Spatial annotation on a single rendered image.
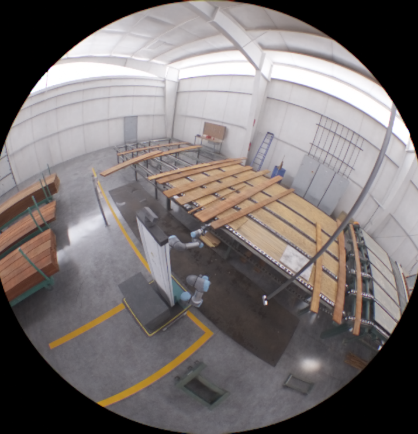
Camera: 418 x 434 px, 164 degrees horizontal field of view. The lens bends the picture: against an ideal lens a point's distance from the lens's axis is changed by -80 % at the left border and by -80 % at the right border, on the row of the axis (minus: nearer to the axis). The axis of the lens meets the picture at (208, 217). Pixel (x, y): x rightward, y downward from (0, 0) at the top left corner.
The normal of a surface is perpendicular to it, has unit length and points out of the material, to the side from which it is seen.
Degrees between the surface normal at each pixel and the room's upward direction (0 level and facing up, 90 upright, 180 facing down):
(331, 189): 90
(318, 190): 90
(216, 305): 0
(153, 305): 0
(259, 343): 0
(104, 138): 90
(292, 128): 90
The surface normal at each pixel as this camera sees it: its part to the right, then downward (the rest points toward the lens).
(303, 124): -0.66, 0.35
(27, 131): 0.73, 0.51
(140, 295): 0.17, -0.76
